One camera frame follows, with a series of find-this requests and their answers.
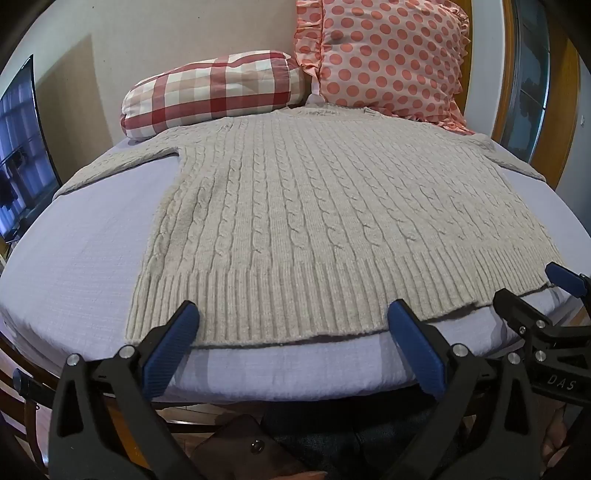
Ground wooden bed frame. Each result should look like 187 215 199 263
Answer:
0 332 222 476

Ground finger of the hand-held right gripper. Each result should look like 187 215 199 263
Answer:
545 261 591 297
493 288 561 344

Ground black flat screen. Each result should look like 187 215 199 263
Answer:
0 54 64 241

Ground glass door pane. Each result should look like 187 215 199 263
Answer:
501 0 553 163

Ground person's right hand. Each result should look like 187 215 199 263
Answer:
540 399 575 468

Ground person's dark pants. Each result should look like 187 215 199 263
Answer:
263 401 467 480

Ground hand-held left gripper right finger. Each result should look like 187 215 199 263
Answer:
387 299 550 480

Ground lavender bed sheet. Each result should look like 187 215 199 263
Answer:
0 131 591 403

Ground pink polka dot pillow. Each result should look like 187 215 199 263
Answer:
292 0 476 136

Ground brown leather pouch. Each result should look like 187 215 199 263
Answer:
185 413 305 480

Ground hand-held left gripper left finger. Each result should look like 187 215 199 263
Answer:
48 300 204 480

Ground red checked pillow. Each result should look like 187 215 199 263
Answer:
121 51 311 140

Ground beige cable-knit sweater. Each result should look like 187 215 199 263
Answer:
53 105 561 347

